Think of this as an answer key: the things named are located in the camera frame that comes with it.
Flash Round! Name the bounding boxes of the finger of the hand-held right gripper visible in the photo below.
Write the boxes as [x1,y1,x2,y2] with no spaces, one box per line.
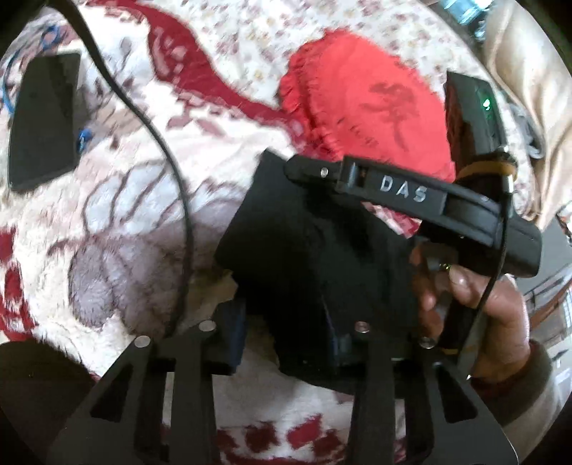
[285,153,346,191]

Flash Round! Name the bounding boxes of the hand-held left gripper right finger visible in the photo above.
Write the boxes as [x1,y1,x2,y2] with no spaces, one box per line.
[322,304,519,465]

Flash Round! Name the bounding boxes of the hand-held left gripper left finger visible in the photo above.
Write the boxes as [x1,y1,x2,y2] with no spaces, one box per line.
[47,299,248,465]

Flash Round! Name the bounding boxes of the black pants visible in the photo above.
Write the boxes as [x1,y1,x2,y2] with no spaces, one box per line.
[214,150,448,396]

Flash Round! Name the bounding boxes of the person's right forearm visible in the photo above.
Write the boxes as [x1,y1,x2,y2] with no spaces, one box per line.
[469,342,566,427]

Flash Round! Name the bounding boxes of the person's right hand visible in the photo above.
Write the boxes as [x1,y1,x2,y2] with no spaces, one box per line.
[409,244,532,381]

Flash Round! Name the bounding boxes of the red knitted cloth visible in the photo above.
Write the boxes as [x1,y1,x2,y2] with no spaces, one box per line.
[277,29,459,238]

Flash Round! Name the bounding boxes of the red and white floral blanket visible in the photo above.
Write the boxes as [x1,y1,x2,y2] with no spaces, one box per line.
[0,0,448,465]

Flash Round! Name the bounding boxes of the beige curtain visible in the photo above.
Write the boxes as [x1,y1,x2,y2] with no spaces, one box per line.
[480,0,572,220]

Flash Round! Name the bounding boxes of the white small-flowered quilt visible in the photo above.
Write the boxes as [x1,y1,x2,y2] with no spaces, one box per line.
[197,0,528,215]

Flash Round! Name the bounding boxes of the window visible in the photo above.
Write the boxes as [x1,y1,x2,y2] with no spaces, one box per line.
[440,0,492,41]

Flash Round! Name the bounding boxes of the dark cloth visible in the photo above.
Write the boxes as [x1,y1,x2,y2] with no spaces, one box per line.
[0,343,101,465]

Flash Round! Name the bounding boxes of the black phone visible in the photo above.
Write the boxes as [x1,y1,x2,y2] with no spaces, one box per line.
[8,51,83,194]

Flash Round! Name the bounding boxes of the black cable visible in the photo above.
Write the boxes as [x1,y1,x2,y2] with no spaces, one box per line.
[45,0,195,336]

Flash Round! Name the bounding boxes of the blue cable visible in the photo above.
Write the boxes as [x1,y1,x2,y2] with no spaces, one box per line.
[0,24,93,155]

